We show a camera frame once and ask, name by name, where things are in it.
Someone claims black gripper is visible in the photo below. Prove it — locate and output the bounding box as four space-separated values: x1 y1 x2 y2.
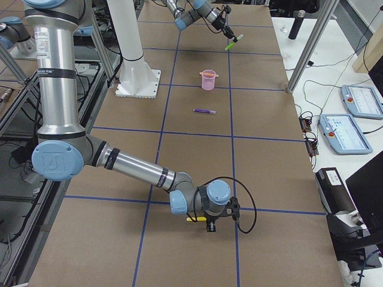
214 16 238 42
204 209 232 232

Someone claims green highlighter pen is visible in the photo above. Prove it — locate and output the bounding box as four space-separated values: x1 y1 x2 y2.
225 34 244 51

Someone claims yellow highlighter pen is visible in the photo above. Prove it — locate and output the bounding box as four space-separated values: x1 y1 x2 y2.
186 216 206 222

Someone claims orange highlighter pen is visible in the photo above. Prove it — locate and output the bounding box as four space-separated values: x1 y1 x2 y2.
199 72 219 78

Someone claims pink mesh pen holder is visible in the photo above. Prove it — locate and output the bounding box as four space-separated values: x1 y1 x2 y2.
201 69 216 91

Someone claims purple highlighter pen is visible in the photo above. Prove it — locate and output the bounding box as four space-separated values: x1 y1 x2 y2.
193 109 216 114

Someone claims black water bottle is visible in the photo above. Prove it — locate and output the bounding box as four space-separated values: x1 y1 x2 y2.
288 10 306 39

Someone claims small black box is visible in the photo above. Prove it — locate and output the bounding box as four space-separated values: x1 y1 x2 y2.
315 167 356 215

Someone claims far blue teach pendant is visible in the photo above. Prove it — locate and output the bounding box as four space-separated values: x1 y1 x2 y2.
341 85 382 120

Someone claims blue teach pendant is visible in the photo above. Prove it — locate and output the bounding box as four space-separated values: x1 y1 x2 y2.
341 85 382 120
319 114 373 155

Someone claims near blue teach pendant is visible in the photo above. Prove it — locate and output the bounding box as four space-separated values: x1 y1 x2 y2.
319 114 373 155

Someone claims black monitor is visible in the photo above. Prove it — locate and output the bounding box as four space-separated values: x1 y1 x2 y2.
346 152 382 231

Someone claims aluminium frame post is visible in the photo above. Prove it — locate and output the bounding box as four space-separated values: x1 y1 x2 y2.
286 0 340 94

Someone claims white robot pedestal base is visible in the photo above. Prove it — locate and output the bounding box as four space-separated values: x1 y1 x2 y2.
107 0 161 99

